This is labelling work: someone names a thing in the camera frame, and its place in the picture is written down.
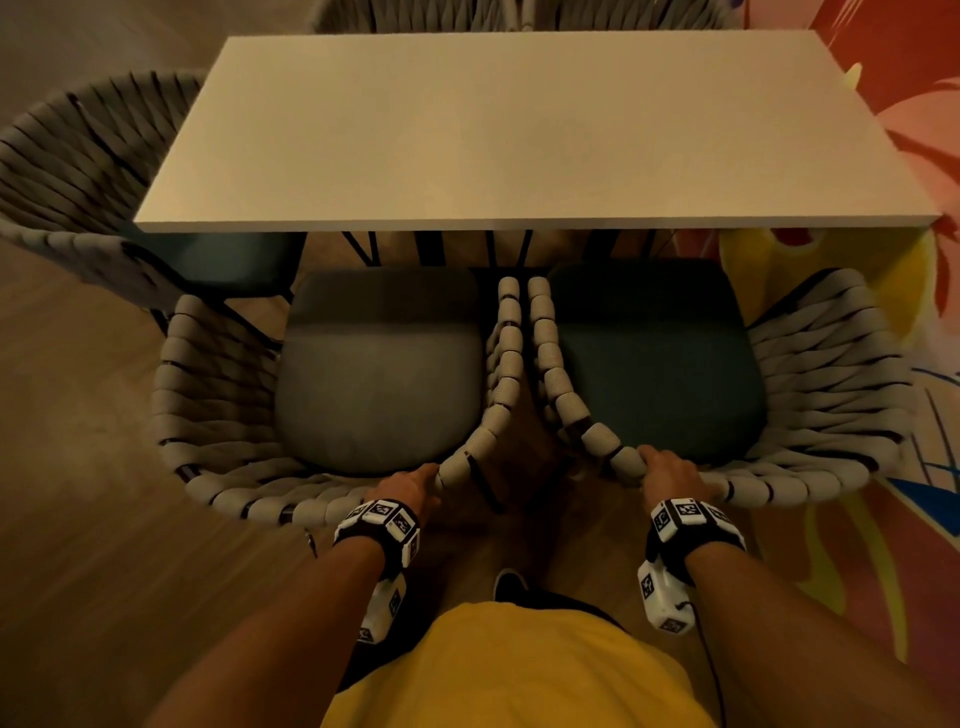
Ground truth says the person's right hand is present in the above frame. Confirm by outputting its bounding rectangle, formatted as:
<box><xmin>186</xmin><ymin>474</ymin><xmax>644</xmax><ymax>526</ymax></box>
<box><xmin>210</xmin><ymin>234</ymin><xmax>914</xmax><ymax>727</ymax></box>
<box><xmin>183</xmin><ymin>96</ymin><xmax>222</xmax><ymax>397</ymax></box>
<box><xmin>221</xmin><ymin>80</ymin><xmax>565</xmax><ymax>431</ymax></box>
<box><xmin>637</xmin><ymin>444</ymin><xmax>725</xmax><ymax>515</ymax></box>

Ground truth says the person's left hand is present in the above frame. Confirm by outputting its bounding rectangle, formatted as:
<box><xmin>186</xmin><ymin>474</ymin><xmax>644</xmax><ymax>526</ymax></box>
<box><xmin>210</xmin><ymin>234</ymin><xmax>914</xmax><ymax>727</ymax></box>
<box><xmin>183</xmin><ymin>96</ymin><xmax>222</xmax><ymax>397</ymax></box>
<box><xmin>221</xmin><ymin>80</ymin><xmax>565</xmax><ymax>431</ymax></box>
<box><xmin>367</xmin><ymin>462</ymin><xmax>444</xmax><ymax>526</ymax></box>

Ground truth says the grey cushion woven chair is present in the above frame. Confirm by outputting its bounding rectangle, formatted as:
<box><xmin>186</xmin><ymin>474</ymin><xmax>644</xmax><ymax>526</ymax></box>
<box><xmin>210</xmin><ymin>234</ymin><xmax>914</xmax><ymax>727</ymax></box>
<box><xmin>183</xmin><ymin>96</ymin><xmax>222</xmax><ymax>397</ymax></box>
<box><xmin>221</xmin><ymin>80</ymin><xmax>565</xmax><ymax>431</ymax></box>
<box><xmin>149</xmin><ymin>273</ymin><xmax>524</xmax><ymax>530</ymax></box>
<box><xmin>308</xmin><ymin>0</ymin><xmax>519</xmax><ymax>35</ymax></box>
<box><xmin>524</xmin><ymin>0</ymin><xmax>740</xmax><ymax>33</ymax></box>

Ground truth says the teal cushion woven chair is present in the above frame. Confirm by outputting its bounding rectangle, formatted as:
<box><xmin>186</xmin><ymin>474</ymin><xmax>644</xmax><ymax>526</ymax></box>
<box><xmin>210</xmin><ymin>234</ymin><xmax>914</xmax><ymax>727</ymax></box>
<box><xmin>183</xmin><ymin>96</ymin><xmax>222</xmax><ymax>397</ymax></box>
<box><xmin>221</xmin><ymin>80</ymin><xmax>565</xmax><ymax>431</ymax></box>
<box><xmin>527</xmin><ymin>258</ymin><xmax>918</xmax><ymax>511</ymax></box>
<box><xmin>0</xmin><ymin>68</ymin><xmax>309</xmax><ymax>354</ymax></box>

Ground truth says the person's right forearm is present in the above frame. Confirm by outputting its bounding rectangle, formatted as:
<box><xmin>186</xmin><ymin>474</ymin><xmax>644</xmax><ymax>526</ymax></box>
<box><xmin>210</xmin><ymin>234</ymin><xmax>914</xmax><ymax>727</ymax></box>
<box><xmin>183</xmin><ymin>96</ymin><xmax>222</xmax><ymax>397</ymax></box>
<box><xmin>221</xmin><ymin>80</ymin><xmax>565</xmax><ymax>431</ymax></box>
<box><xmin>686</xmin><ymin>541</ymin><xmax>960</xmax><ymax>728</ymax></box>

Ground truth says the person's left forearm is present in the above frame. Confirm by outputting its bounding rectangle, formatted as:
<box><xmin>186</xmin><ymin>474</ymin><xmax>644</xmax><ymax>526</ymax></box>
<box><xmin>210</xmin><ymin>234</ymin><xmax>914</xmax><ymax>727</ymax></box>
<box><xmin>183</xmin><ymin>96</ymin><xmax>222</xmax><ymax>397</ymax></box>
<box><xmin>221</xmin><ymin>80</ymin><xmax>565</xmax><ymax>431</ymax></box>
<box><xmin>146</xmin><ymin>536</ymin><xmax>388</xmax><ymax>728</ymax></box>

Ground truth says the person's yellow shirt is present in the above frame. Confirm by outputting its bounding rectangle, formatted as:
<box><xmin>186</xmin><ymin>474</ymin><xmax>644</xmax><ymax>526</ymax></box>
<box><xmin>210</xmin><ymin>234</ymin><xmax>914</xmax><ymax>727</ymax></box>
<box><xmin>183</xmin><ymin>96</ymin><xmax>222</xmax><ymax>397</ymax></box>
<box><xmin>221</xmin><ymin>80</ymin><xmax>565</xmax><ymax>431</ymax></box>
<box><xmin>322</xmin><ymin>599</ymin><xmax>718</xmax><ymax>728</ymax></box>

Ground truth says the white table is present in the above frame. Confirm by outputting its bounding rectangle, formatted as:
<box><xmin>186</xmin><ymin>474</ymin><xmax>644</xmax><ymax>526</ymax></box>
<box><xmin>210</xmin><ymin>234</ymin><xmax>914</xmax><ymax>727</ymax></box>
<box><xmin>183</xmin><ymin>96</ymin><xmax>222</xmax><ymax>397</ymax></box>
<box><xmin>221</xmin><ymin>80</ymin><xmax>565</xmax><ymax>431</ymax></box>
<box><xmin>133</xmin><ymin>29</ymin><xmax>943</xmax><ymax>271</ymax></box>

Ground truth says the black white wrist camera rig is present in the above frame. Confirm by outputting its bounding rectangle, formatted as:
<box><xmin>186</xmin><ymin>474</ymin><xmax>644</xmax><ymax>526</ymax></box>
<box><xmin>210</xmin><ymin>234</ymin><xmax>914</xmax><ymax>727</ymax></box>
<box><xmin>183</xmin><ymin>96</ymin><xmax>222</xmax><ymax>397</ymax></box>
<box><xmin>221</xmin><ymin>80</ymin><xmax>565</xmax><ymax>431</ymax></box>
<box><xmin>637</xmin><ymin>497</ymin><xmax>748</xmax><ymax>637</ymax></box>
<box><xmin>332</xmin><ymin>498</ymin><xmax>423</xmax><ymax>646</ymax></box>

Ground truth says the black wrist rig cable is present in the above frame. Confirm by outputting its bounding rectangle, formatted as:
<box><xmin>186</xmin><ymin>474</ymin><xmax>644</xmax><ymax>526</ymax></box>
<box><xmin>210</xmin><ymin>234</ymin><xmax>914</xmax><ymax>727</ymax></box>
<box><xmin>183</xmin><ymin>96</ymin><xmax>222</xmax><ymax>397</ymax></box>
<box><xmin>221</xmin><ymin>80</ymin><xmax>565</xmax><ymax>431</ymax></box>
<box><xmin>674</xmin><ymin>599</ymin><xmax>729</xmax><ymax>728</ymax></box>

